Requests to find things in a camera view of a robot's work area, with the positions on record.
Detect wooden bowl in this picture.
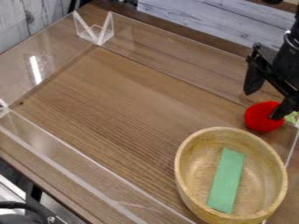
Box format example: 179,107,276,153
173,127,287,224

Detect black cable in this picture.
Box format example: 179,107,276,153
0,200,33,213

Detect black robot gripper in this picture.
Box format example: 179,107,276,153
241,29,299,121

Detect clear acrylic tray enclosure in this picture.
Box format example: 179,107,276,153
0,6,299,224

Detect green rectangular block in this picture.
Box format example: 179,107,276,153
207,148,245,214

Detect clear acrylic corner bracket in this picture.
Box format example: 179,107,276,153
72,11,114,46

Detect red plush strawberry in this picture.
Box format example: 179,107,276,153
244,101,299,133

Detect black metal table frame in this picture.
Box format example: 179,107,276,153
0,158,80,224

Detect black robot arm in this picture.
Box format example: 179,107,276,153
243,4,299,121

